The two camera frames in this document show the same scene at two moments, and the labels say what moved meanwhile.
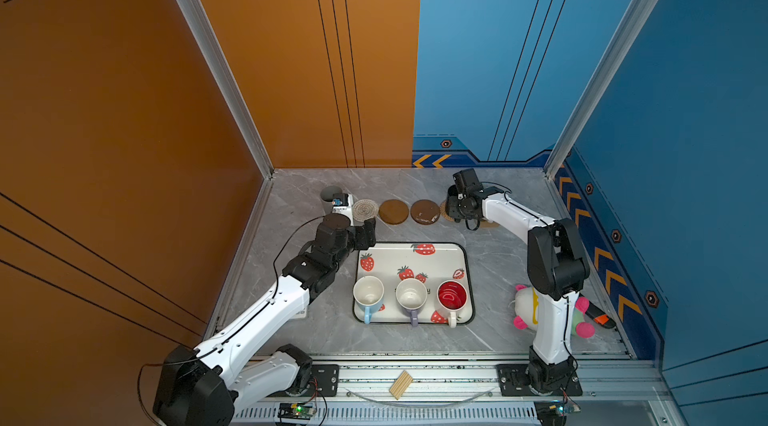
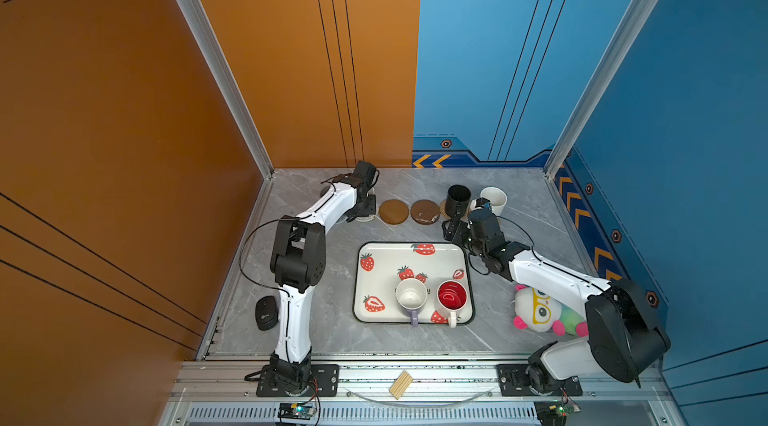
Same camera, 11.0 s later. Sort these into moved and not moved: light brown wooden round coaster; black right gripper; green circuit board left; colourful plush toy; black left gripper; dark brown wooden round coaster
Moved: black right gripper; black left gripper
Not moved: light brown wooden round coaster; colourful plush toy; dark brown wooden round coaster; green circuit board left
